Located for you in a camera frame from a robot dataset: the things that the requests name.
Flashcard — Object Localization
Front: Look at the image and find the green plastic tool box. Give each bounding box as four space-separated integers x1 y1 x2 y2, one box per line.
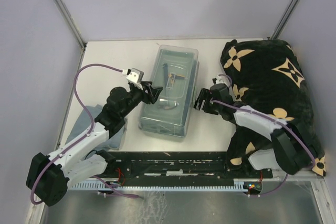
139 45 199 137

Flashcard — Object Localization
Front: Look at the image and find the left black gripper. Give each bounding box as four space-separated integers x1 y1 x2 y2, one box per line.
121 82 164 118

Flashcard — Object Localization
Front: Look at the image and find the right aluminium frame post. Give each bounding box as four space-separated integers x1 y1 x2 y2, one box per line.
268 0 300 40

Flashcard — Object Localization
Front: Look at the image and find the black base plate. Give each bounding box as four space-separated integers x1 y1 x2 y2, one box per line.
100 151 273 187

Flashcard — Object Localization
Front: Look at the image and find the small yellow screwdriver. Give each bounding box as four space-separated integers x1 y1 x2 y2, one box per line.
169 73 186 81

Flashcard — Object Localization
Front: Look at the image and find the left aluminium frame post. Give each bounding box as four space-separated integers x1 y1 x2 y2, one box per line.
53 0 87 48

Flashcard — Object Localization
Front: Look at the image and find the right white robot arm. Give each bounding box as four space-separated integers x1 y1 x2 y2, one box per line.
194 83 317 177

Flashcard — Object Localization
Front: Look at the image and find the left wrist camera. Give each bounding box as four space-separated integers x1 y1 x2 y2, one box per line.
122 68 144 90

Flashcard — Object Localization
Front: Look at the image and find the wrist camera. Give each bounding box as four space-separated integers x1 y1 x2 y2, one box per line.
212 73 233 93
122 68 144 90

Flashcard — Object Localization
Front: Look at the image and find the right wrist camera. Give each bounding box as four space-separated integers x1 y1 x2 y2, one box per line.
212 73 233 93

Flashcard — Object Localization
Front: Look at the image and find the folded blue denim cloth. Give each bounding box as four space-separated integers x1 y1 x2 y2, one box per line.
66 104 125 151

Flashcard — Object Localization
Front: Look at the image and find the black floral blanket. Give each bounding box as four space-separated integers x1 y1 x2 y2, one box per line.
220 40 326 176

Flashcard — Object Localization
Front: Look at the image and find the aluminium frame post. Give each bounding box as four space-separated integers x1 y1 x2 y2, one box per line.
268 0 300 40
53 0 87 48

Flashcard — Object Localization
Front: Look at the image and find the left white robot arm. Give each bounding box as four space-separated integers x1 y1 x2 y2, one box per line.
26 81 163 206

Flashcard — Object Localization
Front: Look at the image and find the black handled claw hammer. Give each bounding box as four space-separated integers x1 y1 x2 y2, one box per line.
159 63 178 110

